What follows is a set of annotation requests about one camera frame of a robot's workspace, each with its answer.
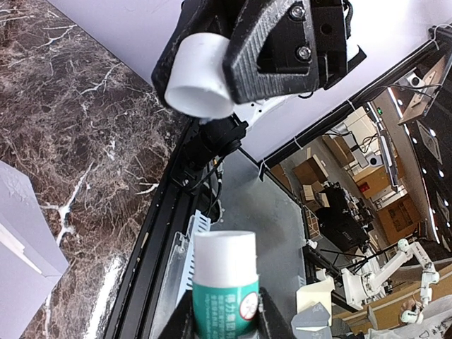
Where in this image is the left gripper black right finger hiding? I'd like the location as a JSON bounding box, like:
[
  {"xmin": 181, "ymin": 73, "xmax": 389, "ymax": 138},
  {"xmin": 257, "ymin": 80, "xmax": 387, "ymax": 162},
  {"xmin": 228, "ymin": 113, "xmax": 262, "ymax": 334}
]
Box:
[{"xmin": 257, "ymin": 287, "xmax": 295, "ymax": 339}]

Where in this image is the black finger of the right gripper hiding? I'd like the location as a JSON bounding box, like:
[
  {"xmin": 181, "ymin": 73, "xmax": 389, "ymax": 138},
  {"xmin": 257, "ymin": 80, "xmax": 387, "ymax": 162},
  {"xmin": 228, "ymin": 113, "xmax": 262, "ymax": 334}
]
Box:
[
  {"xmin": 222, "ymin": 1, "xmax": 319, "ymax": 104},
  {"xmin": 151, "ymin": 0, "xmax": 212, "ymax": 106}
]

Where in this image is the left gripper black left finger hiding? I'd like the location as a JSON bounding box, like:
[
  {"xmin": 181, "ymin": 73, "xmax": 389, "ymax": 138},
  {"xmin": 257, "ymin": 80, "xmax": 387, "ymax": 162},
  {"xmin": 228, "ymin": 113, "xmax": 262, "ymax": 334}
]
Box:
[{"xmin": 157, "ymin": 291, "xmax": 194, "ymax": 339}]

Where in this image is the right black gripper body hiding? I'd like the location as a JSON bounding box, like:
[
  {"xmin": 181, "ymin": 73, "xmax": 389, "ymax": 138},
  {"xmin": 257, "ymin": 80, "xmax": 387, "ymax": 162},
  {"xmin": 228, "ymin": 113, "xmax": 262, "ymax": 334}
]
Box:
[{"xmin": 308, "ymin": 1, "xmax": 367, "ymax": 88}]

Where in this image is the green glue stick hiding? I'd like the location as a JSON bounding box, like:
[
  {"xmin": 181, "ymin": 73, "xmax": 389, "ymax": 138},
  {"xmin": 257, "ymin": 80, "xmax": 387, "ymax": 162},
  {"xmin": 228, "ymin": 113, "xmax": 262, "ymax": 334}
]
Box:
[{"xmin": 192, "ymin": 231, "xmax": 259, "ymax": 338}]

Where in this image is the white glue stick cap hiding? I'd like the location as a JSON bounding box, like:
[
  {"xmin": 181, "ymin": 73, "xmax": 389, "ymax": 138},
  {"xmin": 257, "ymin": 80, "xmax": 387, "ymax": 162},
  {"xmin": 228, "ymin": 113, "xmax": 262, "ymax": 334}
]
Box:
[{"xmin": 165, "ymin": 32, "xmax": 234, "ymax": 119}]

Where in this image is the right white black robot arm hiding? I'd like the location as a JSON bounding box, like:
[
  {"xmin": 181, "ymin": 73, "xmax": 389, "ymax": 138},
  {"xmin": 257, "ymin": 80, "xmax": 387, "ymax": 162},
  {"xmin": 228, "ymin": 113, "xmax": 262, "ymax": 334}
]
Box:
[{"xmin": 151, "ymin": 1, "xmax": 366, "ymax": 191}]

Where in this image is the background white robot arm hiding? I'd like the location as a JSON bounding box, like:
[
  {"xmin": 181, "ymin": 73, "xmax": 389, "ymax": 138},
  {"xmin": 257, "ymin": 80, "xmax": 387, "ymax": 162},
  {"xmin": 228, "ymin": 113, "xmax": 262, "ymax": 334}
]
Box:
[{"xmin": 257, "ymin": 239, "xmax": 440, "ymax": 338}]

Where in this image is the spare grey envelope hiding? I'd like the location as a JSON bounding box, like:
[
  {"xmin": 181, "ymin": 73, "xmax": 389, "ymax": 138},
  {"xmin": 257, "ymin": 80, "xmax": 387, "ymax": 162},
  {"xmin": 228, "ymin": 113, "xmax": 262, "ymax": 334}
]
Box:
[{"xmin": 291, "ymin": 302, "xmax": 332, "ymax": 339}]

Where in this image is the cardboard boxes pile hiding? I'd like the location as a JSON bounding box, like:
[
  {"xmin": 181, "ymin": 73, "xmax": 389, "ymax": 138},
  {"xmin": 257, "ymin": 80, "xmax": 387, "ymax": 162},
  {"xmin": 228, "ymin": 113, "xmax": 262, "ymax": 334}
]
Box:
[{"xmin": 271, "ymin": 136, "xmax": 357, "ymax": 220}]

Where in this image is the person in white shirt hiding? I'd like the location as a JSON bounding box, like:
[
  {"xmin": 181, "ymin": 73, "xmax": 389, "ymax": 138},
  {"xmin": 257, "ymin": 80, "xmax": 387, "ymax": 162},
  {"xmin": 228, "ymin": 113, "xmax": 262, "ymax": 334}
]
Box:
[{"xmin": 364, "ymin": 295, "xmax": 451, "ymax": 339}]

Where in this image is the black front rail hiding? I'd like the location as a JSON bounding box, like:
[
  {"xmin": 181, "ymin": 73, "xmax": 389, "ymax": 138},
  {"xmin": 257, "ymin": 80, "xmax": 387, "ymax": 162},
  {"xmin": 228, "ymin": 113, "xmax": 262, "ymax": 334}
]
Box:
[{"xmin": 102, "ymin": 121, "xmax": 199, "ymax": 338}]

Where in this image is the white slotted cable duct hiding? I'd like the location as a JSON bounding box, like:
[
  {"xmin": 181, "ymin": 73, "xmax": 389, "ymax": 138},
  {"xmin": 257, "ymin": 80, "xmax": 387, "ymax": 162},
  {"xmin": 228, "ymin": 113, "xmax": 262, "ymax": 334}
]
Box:
[{"xmin": 176, "ymin": 210, "xmax": 211, "ymax": 304}]

